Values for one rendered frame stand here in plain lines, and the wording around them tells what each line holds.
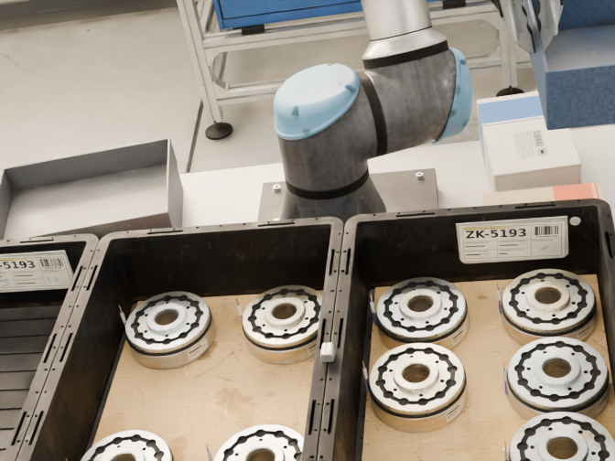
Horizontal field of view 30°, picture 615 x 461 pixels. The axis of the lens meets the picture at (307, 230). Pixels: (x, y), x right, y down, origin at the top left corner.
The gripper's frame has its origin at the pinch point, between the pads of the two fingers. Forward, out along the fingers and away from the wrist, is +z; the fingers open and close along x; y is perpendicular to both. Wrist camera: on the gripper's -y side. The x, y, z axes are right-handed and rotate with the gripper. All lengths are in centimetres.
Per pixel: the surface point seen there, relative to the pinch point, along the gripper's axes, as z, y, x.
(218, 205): 37, -32, -52
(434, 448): 27.4, 31.0, -16.7
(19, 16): 93, -245, -171
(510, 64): 101, -165, -6
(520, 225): 20.5, 5.7, -5.0
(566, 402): 25.4, 28.7, -2.9
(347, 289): 16.7, 16.7, -23.9
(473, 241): 21.9, 5.5, -10.5
